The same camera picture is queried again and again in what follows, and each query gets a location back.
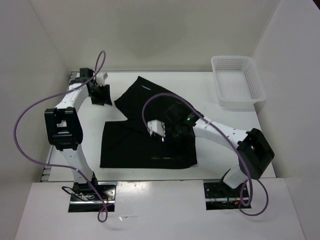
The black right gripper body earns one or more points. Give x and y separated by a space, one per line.
175 131

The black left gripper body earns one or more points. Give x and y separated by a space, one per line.
100 95

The black shorts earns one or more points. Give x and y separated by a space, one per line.
127 143

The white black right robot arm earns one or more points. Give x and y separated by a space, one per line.
252 148

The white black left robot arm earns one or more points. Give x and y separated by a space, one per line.
65 133

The white plastic mesh basket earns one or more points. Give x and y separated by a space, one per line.
237 81

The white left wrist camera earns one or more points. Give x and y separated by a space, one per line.
101 78

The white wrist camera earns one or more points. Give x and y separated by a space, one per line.
101 78
156 127

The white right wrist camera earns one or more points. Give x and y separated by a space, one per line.
156 127

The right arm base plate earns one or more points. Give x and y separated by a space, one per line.
219 196

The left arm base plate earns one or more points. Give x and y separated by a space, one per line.
105 197

